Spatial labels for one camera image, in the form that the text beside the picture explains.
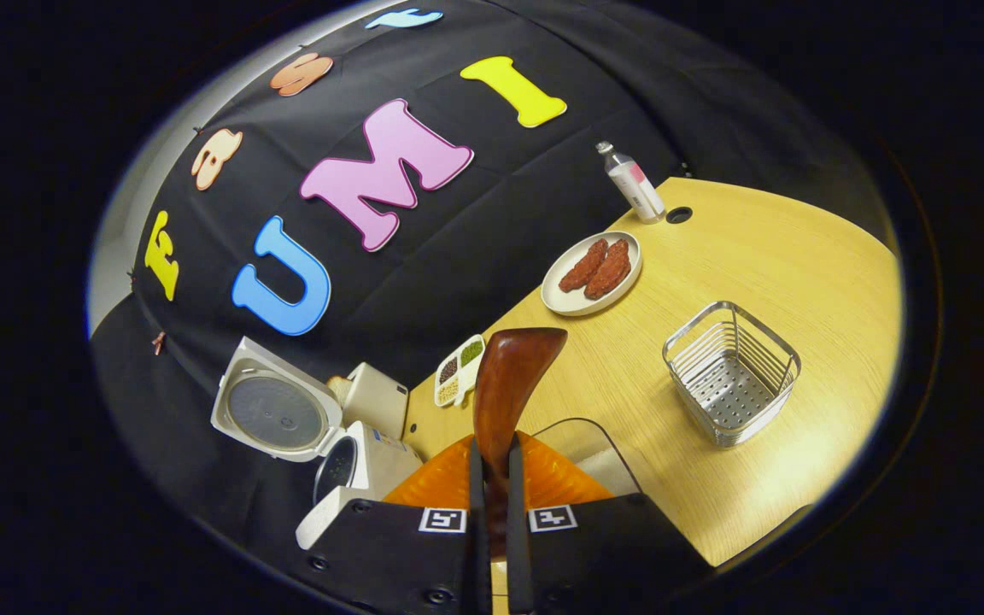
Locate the white toaster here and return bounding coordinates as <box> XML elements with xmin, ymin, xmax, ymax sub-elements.
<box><xmin>327</xmin><ymin>362</ymin><xmax>410</xmax><ymax>441</ymax></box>

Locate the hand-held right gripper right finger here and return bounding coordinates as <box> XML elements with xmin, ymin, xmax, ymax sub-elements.
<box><xmin>505</xmin><ymin>431</ymin><xmax>715</xmax><ymax>615</ymax></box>

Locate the clear container of rice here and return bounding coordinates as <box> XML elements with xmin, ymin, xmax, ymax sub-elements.
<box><xmin>530</xmin><ymin>417</ymin><xmax>642</xmax><ymax>496</ymax></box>

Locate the white rice cooker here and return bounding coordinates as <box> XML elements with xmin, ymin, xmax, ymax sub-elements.
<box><xmin>210</xmin><ymin>336</ymin><xmax>425</xmax><ymax>552</ymax></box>

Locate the brown wooden spoon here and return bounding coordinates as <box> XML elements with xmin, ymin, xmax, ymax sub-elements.
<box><xmin>472</xmin><ymin>327</ymin><xmax>569</xmax><ymax>560</ymax></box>

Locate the small clear bottle pink label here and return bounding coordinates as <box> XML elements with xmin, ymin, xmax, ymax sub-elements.
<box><xmin>595</xmin><ymin>141</ymin><xmax>667</xmax><ymax>225</ymax></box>

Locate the white divided grain dish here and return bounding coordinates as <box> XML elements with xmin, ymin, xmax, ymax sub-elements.
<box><xmin>434</xmin><ymin>334</ymin><xmax>487</xmax><ymax>408</ymax></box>

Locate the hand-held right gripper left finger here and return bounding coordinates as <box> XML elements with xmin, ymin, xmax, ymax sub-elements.
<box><xmin>308</xmin><ymin>434</ymin><xmax>493</xmax><ymax>615</ymax></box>

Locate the white round plate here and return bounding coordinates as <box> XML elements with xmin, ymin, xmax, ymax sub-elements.
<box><xmin>541</xmin><ymin>231</ymin><xmax>643</xmax><ymax>318</ymax></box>

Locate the red sausage piece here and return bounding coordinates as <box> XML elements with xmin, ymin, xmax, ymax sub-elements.
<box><xmin>583</xmin><ymin>239</ymin><xmax>632</xmax><ymax>301</ymax></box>
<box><xmin>558</xmin><ymin>238</ymin><xmax>609</xmax><ymax>293</ymax></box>

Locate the metal wire chopstick holder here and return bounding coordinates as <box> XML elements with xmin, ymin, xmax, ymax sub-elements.
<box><xmin>662</xmin><ymin>301</ymin><xmax>802</xmax><ymax>448</ymax></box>

